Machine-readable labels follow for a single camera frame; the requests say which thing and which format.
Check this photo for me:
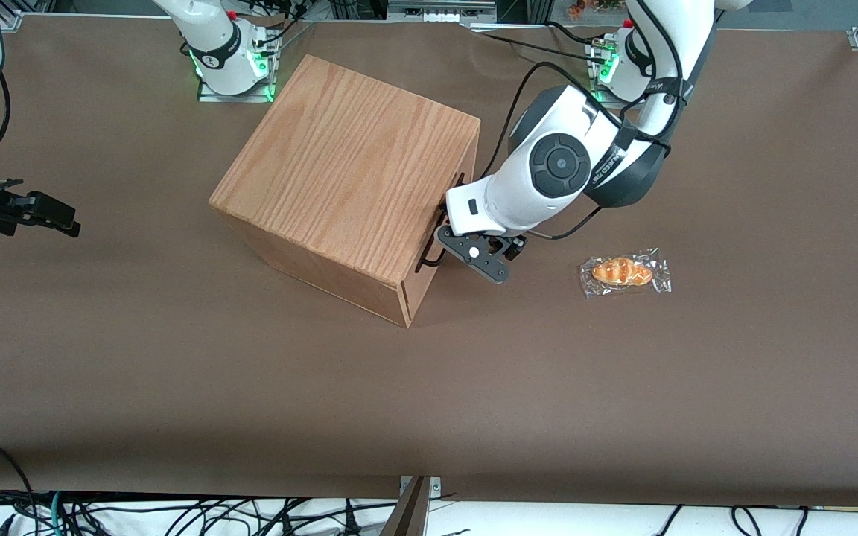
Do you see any wooden drawer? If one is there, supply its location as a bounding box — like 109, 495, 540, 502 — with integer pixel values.
401, 119, 482, 299

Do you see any oak wooden drawer cabinet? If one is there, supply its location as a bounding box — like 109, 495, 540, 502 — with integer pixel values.
209, 54, 482, 328

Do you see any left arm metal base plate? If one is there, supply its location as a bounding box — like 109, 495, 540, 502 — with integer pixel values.
588, 37, 635, 105

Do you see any black metal drawer handle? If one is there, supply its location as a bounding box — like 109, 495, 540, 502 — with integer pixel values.
416, 173, 467, 272

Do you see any black cable on table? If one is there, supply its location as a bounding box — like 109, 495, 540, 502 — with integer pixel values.
465, 22, 610, 66

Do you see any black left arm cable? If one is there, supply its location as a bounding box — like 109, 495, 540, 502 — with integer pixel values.
476, 0, 687, 241

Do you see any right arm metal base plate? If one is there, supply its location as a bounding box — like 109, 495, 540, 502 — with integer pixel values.
197, 19, 279, 103

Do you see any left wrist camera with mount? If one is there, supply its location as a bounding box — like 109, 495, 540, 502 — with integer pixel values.
437, 226, 528, 286

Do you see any brown paper table cover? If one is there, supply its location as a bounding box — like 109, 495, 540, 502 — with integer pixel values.
0, 15, 858, 508

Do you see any metal table edge bracket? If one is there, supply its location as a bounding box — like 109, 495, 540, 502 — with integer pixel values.
379, 475, 442, 536

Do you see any plastic wrapped bread roll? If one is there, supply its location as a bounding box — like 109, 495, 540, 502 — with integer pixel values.
578, 248, 673, 300

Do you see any black equipment box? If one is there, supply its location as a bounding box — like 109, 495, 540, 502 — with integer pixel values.
387, 0, 498, 23

